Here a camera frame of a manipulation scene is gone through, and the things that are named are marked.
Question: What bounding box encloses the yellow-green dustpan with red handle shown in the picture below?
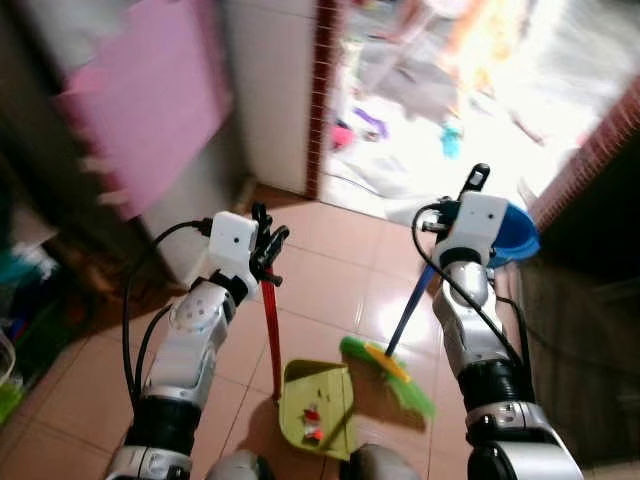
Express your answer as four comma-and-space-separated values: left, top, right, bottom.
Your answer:
261, 275, 357, 462

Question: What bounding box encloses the green broom with blue handle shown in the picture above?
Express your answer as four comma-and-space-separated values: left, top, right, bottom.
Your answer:
338, 262, 438, 420

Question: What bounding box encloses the teal plastic bottle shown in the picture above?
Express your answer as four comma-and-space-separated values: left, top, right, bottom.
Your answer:
441, 119, 464, 159

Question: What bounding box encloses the blue plastic bucket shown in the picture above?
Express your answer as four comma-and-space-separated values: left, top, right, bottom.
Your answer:
487, 199, 542, 271

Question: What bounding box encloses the purple plastic toy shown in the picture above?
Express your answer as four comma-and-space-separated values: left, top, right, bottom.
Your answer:
354, 107, 390, 140

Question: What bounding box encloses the small pink toy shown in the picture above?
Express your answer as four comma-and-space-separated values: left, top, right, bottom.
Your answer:
331, 121, 354, 150

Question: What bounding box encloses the orange white striped cloth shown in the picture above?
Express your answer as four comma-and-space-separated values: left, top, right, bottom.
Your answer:
444, 0, 513, 93

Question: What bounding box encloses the pink foam panel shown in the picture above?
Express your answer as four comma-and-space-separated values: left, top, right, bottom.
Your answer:
55, 0, 234, 222

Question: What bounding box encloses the grey robot left leg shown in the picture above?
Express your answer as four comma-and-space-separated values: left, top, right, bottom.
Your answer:
204, 449, 264, 480

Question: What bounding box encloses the grey robot leg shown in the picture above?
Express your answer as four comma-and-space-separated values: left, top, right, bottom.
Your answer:
349, 444, 422, 480
204, 449, 264, 480

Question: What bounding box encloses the grey robot right leg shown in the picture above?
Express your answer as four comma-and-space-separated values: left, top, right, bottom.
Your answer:
349, 444, 422, 480

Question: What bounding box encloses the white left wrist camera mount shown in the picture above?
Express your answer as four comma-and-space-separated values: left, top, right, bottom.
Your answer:
206, 211, 260, 293

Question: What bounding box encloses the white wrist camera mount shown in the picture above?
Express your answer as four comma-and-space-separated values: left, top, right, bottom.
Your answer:
434, 192, 510, 268
206, 211, 260, 293

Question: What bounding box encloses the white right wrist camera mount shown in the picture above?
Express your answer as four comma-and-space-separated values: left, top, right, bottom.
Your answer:
434, 192, 510, 268

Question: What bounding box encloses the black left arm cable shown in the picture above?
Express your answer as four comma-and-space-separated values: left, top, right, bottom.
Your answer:
121, 219, 217, 406

